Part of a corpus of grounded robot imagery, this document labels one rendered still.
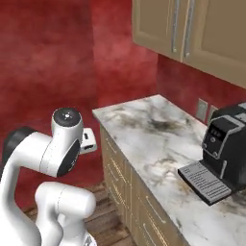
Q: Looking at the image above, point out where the black coffee machine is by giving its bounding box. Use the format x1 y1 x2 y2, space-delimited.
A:
177 101 246 207

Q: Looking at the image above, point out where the beige drawer front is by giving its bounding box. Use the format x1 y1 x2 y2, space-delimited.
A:
131 165 190 246
103 174 133 233
131 198 168 246
101 149 133 213
99 124 133 189

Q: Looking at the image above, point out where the beige upper cupboard door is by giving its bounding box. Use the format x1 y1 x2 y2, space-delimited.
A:
132 0 186 62
182 0 246 89

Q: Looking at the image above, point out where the silver drawer handle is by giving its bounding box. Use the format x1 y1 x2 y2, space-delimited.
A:
107 162 120 185
111 182 126 207
144 195 168 225
141 222 159 246
106 137 118 156

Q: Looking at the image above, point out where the grey wall outlet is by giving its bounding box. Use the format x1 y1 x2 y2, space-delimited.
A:
207 104 219 125
195 98 209 123

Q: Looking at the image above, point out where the silver cupboard door handle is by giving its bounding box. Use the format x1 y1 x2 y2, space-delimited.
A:
184 0 196 59
171 0 181 54

